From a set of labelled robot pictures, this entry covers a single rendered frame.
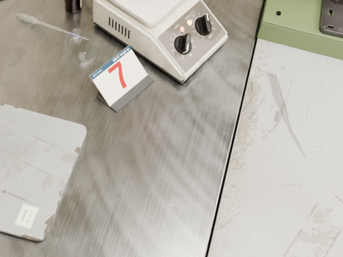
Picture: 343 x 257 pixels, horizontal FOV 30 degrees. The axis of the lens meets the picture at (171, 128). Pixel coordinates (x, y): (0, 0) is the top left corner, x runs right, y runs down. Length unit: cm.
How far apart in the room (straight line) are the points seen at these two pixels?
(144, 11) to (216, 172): 28
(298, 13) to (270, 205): 36
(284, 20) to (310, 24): 5
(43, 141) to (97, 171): 9
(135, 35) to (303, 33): 29
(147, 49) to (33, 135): 23
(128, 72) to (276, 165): 28
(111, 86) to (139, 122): 7
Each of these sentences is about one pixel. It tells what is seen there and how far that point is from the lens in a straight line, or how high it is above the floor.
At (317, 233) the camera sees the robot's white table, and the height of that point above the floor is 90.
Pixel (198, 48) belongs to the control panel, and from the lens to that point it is 106.
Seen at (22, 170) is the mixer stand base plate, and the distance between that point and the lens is 95.
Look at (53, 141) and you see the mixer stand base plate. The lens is 98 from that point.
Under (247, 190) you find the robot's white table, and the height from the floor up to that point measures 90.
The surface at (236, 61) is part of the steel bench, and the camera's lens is 111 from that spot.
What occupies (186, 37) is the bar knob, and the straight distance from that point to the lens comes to 104.
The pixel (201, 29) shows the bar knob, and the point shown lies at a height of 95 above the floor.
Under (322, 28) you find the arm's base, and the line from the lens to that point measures 113.
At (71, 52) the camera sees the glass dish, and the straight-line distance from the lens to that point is 107.
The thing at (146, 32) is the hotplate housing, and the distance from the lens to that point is 104.
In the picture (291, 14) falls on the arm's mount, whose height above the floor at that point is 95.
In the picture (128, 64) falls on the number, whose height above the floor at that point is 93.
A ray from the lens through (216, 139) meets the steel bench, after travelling 101.
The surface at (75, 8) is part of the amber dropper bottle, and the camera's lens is 114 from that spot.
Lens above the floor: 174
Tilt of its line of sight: 56 degrees down
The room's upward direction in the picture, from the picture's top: 11 degrees clockwise
